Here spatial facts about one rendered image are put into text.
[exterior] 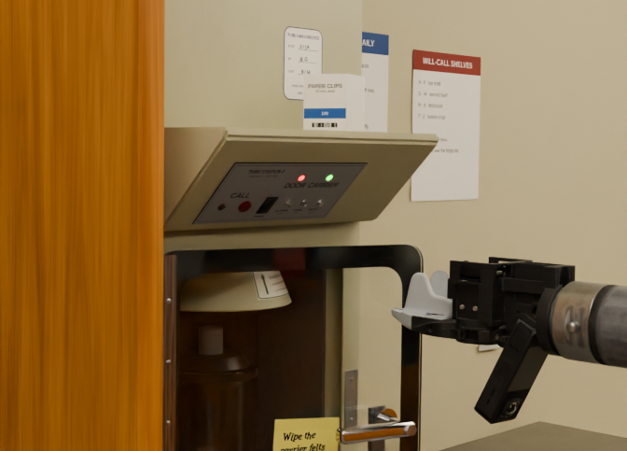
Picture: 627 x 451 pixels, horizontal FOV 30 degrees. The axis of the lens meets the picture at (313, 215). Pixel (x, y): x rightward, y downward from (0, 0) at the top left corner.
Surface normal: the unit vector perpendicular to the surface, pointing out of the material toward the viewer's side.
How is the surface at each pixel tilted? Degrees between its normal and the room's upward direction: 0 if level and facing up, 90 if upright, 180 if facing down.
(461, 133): 90
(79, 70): 90
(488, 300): 90
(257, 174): 135
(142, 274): 90
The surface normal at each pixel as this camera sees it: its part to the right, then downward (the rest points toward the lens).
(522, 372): 0.61, 0.50
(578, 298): -0.51, -0.61
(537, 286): -0.69, 0.03
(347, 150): 0.51, 0.74
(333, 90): -0.41, 0.04
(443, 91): 0.73, 0.04
